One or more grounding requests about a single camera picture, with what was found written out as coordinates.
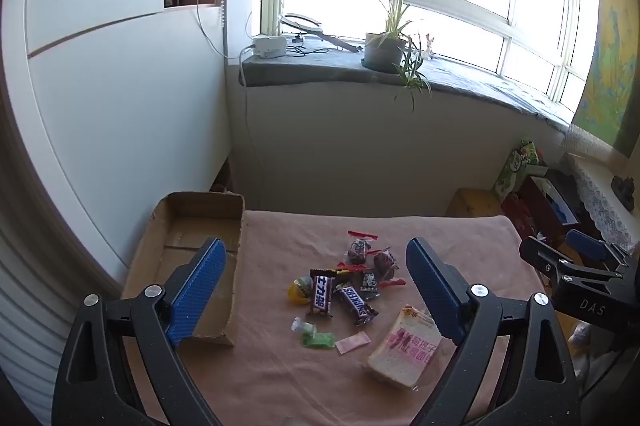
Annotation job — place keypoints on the red clear date packet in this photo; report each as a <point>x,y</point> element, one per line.
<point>385,263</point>
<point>361,248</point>

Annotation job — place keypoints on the white ribbed panel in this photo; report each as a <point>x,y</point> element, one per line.
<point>30,331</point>

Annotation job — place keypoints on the yellow jelly cup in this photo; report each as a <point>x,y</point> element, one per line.
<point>299,291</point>

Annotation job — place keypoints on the white wardrobe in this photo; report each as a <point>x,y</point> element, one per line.
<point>125,106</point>

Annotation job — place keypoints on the dark ornament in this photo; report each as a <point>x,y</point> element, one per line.
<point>625,191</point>

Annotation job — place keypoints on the black candy packet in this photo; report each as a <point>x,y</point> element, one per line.
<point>370,281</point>

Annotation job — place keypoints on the green tablet candy packet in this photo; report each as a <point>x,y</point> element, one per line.
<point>317,340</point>

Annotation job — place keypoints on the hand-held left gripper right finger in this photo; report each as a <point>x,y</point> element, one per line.
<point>432,286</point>

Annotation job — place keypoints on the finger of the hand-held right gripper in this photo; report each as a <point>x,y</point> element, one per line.
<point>555,266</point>
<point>587,245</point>

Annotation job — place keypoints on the pink candy packet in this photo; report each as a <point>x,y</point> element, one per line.
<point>352,342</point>

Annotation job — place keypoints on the wall map poster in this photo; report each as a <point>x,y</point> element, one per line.
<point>610,71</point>

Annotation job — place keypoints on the brown chocolate bar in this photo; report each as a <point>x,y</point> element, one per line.
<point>356,304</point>
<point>322,295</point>

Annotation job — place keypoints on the packed bread slice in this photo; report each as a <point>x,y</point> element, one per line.
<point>400,351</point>

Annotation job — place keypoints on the green paper bag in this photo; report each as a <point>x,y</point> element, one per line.
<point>515,166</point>

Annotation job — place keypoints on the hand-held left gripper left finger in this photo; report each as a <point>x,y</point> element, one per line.
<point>197,291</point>

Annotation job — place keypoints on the white lace cloth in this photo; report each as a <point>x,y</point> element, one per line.
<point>595,191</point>

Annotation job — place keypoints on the cardboard box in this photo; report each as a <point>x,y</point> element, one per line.
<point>200,216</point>

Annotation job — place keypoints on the small tan box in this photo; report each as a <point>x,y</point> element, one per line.
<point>472,203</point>

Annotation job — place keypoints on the dark red box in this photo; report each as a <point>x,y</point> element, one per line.
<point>535,211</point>

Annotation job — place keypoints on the small white figurine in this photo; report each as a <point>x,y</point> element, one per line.
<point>427,48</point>

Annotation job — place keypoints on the white power strip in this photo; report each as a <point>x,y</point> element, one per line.
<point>267,46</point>

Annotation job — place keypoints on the grey stone windowsill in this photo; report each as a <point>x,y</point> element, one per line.
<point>325,68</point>

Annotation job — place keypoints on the potted spider plant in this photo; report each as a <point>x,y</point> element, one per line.
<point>382,51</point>

